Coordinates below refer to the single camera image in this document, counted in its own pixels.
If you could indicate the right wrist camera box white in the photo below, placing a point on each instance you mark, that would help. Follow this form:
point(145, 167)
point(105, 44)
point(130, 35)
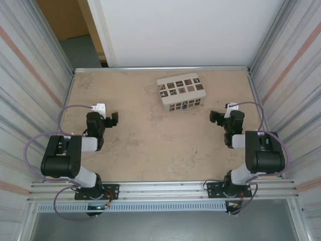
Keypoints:
point(229, 110)

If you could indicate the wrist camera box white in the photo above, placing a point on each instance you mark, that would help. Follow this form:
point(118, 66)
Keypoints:
point(99, 108)
point(229, 110)

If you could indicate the white box with brown tiles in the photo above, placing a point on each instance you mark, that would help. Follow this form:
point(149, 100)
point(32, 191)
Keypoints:
point(180, 88)

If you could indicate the small black controller board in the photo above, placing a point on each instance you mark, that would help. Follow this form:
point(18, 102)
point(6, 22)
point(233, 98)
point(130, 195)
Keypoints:
point(96, 208)
point(233, 207)

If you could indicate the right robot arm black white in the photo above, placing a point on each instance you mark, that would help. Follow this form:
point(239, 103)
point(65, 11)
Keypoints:
point(265, 160)

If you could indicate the aluminium table edge bar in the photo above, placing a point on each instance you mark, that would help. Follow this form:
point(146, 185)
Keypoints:
point(163, 69)
point(67, 100)
point(260, 110)

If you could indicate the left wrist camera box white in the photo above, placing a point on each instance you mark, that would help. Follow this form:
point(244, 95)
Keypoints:
point(99, 108)

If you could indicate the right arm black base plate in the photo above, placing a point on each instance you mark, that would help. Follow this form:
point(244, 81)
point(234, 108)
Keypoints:
point(215, 188)

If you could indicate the brown cardboard panel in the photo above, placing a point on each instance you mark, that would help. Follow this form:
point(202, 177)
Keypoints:
point(62, 20)

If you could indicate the aluminium mounting rail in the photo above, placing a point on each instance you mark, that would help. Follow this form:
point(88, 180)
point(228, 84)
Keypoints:
point(163, 190)

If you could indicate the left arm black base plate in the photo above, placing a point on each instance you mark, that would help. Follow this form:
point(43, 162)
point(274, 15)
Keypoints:
point(111, 190)

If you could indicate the small blue padlock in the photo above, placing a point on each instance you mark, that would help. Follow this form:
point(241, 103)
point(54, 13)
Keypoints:
point(184, 106)

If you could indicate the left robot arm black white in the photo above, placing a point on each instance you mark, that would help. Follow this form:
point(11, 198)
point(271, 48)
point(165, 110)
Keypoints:
point(60, 163)

